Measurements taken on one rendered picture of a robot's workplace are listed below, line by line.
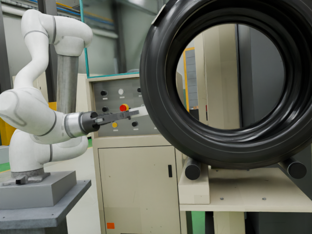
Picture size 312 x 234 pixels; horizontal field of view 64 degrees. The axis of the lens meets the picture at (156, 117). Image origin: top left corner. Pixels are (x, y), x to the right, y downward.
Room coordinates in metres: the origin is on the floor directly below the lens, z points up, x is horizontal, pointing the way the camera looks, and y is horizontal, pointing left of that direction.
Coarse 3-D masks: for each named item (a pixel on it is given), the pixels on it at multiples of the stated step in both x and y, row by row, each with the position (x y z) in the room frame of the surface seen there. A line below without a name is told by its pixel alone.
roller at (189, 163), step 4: (188, 160) 0.79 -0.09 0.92; (192, 160) 0.76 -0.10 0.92; (188, 164) 0.73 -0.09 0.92; (192, 164) 0.72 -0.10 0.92; (196, 164) 0.73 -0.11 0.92; (200, 164) 0.77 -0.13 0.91; (188, 168) 0.71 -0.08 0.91; (192, 168) 0.71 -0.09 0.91; (196, 168) 0.71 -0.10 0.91; (200, 168) 0.74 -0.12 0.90; (188, 172) 0.71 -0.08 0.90; (192, 172) 0.71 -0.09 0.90; (196, 172) 0.71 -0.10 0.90; (200, 172) 0.72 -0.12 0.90; (188, 176) 0.71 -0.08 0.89; (192, 176) 0.71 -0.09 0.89; (196, 176) 0.71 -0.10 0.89
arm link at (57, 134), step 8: (56, 112) 0.87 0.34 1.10; (56, 120) 0.84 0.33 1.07; (64, 120) 0.87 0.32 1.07; (56, 128) 0.84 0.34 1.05; (64, 128) 0.86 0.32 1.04; (32, 136) 0.89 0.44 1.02; (40, 136) 0.84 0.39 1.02; (48, 136) 0.84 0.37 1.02; (56, 136) 0.86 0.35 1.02; (64, 136) 0.87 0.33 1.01
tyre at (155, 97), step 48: (192, 0) 0.70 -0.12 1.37; (240, 0) 0.90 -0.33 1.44; (288, 0) 0.65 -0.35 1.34; (144, 48) 0.75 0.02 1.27; (288, 48) 0.90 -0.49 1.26; (144, 96) 0.76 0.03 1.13; (288, 96) 0.90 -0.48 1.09; (192, 144) 0.70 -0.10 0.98; (240, 144) 0.68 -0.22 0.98; (288, 144) 0.65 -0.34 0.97
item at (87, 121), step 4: (84, 112) 0.88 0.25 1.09; (88, 112) 0.87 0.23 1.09; (92, 112) 0.88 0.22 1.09; (96, 112) 0.91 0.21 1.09; (84, 116) 0.86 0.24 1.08; (88, 116) 0.86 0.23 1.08; (92, 116) 0.87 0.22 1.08; (96, 116) 0.90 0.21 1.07; (84, 120) 0.85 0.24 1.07; (88, 120) 0.85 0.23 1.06; (92, 120) 0.85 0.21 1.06; (84, 124) 0.85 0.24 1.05; (88, 124) 0.85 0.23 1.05; (92, 124) 0.85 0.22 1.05; (96, 124) 0.88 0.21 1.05; (84, 128) 0.86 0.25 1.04; (88, 128) 0.86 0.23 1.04; (92, 128) 0.86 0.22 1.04; (96, 128) 0.88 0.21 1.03; (88, 132) 0.88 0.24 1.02
